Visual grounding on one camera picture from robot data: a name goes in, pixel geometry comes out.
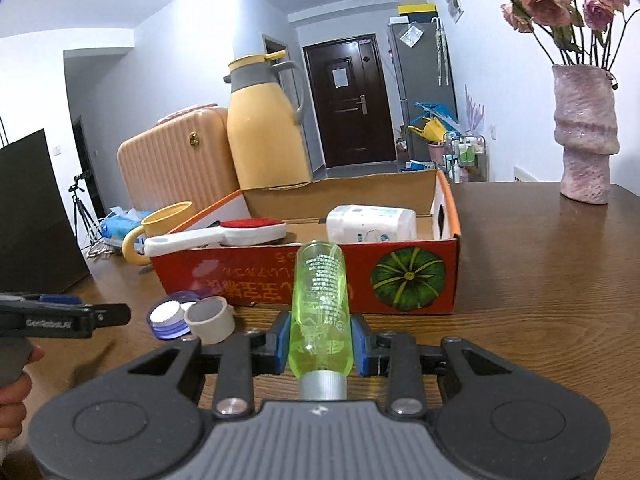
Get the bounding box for grey refrigerator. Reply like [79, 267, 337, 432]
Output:
[386, 21, 458, 161]

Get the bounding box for pink textured vase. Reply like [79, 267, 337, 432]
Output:
[551, 64, 621, 205]

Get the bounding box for person's left hand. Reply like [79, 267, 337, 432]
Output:
[0, 345, 47, 463]

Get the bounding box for white folded umbrella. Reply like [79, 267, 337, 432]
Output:
[432, 17, 450, 87]

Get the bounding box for green clear bottle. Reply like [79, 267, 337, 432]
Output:
[288, 241, 348, 401]

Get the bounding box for yellow mug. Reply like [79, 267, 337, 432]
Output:
[122, 201, 193, 266]

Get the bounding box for dried pink roses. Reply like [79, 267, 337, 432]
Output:
[411, 0, 633, 68]

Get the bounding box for white tape roll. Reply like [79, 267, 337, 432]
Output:
[184, 296, 237, 346]

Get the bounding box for black camera tripod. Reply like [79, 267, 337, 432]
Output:
[69, 170, 101, 251]

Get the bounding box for pink ribbed suitcase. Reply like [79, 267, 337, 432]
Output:
[117, 102, 240, 218]

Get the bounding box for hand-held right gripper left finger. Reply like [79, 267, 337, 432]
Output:
[127, 310, 292, 420]

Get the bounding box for yellow watering can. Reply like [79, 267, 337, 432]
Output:
[407, 117, 451, 143]

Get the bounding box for white red lint brush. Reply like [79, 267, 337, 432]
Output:
[144, 218, 287, 258]

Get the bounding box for yellow thermos jug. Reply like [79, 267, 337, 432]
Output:
[223, 50, 313, 191]

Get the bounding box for blue rimmed round lid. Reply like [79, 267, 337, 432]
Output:
[146, 296, 198, 341]

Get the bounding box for dark brown door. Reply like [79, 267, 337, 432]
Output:
[302, 35, 398, 170]

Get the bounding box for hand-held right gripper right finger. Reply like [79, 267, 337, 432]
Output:
[350, 313, 517, 420]

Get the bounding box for white plastic bottle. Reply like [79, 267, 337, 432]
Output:
[326, 204, 417, 242]

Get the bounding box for metal trolley with bottles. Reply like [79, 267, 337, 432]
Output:
[444, 132, 488, 183]

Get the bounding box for purple wall decal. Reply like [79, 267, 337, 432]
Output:
[464, 85, 487, 133]

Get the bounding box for red cardboard box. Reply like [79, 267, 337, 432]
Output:
[145, 169, 461, 316]

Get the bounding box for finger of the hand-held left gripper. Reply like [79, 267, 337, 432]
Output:
[0, 293, 85, 307]
[92, 303, 132, 330]

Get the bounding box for blue folding rack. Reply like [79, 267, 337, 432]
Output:
[414, 101, 461, 133]

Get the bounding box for white cables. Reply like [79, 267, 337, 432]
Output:
[85, 237, 126, 261]

